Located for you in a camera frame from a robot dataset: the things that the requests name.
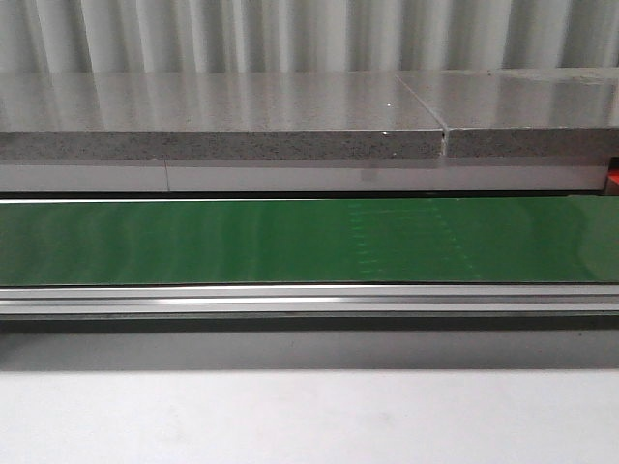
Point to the grey stone counter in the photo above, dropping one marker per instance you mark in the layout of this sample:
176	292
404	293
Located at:
516	131

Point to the red plastic tray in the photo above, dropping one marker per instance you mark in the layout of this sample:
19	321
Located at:
612	178

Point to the white pleated curtain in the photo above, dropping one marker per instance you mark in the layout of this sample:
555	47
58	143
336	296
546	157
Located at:
295	36

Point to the green conveyor belt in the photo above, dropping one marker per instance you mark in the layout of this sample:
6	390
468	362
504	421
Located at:
163	258

